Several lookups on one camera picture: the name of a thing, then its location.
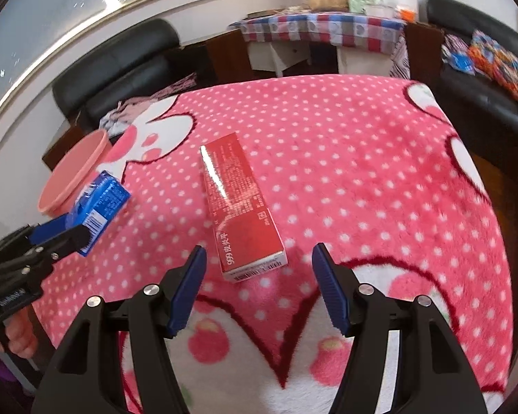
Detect pink plastic basin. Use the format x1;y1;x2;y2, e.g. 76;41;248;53
38;130;113;214

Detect checkered tablecloth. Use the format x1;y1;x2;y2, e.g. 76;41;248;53
229;11;409;52

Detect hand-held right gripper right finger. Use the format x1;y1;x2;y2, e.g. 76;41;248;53
311;243;488;414

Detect colourful snack packets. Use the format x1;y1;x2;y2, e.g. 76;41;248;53
468;30;518;102

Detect white plastic container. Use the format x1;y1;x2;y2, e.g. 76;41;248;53
365;3;398;19

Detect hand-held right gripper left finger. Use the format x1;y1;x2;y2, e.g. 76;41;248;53
30;245;208;414

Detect white table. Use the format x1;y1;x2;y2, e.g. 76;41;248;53
247;39;393;78

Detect person's left hand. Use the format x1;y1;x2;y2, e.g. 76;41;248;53
0;310;39;359

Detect small blue box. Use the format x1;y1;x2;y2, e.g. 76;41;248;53
71;170;131;256

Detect floral patterned garment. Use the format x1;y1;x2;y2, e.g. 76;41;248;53
149;71;199;101

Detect long red box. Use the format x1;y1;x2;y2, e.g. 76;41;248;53
200;133;288;284

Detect blue patterned cloth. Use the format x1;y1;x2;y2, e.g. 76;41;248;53
447;52;476;74

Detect black leather armchair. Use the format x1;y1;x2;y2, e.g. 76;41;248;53
41;18;253;171

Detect black leather sofa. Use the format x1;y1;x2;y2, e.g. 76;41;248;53
403;0;518;158

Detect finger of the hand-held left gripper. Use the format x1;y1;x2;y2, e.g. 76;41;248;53
0;226;90;289
0;213;76;264

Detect white cloth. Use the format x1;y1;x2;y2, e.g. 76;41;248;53
99;98;154;134

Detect pink polka dot blanket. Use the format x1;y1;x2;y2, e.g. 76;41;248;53
32;73;514;414

